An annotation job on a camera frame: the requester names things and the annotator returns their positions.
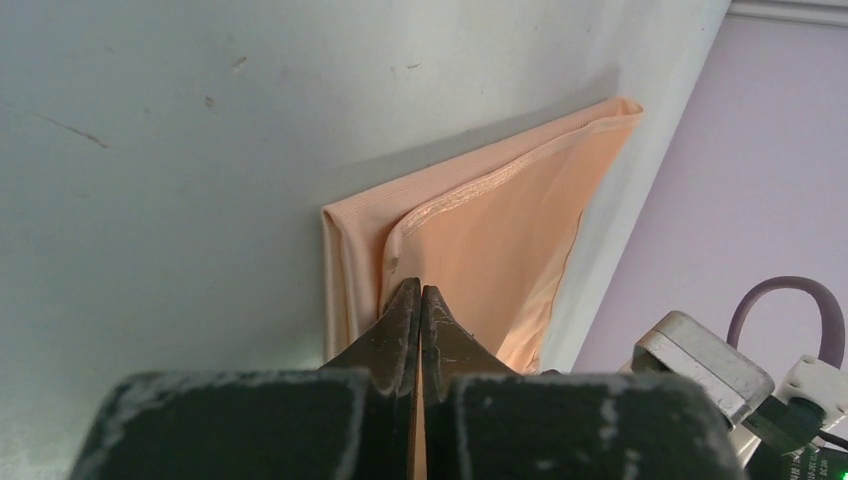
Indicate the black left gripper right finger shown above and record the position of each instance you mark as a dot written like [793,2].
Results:
[482,420]

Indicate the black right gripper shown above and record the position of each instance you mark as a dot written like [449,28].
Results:
[779,440]

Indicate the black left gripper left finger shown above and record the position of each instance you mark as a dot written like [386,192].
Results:
[352,418]

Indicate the peach satin napkin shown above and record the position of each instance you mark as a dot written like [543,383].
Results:
[453,271]

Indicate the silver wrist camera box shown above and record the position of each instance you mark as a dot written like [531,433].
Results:
[681,345]

